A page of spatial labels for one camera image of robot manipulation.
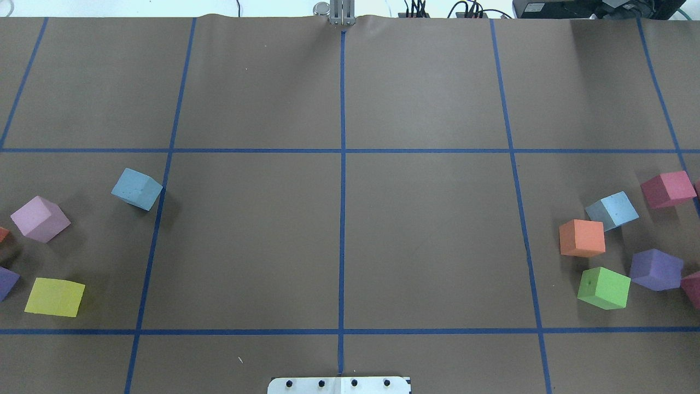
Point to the light blue foam block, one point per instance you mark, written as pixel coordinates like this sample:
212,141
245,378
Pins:
613,211
137,189

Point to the orange foam block right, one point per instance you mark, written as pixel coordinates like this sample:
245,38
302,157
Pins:
581,238

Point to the orange foam block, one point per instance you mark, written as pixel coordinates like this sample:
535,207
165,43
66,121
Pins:
581,238
4,234

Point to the green foam block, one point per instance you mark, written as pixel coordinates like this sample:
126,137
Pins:
603,288

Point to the pink foam block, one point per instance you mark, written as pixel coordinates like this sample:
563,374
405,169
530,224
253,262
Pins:
40,220

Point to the purple foam block right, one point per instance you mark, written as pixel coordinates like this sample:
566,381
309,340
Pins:
656,270

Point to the purple foam block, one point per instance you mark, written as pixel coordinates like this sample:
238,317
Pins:
8,281
656,270

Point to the yellow foam block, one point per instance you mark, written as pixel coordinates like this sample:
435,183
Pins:
55,297

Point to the crimson foam block far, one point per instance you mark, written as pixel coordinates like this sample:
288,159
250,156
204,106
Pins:
668,189

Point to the crimson foam block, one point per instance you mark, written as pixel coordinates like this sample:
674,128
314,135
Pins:
690,286
668,189

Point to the orange foam block left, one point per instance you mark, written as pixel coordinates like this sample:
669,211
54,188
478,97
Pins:
4,234

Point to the purple foam block left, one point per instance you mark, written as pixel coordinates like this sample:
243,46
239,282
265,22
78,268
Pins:
8,281

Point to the crimson foam block near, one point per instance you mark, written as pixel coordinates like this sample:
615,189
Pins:
690,286

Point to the aluminium frame post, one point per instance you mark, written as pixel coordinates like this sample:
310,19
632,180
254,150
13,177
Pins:
338,12

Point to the white pedestal base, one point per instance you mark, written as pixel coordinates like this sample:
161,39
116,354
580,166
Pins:
341,384

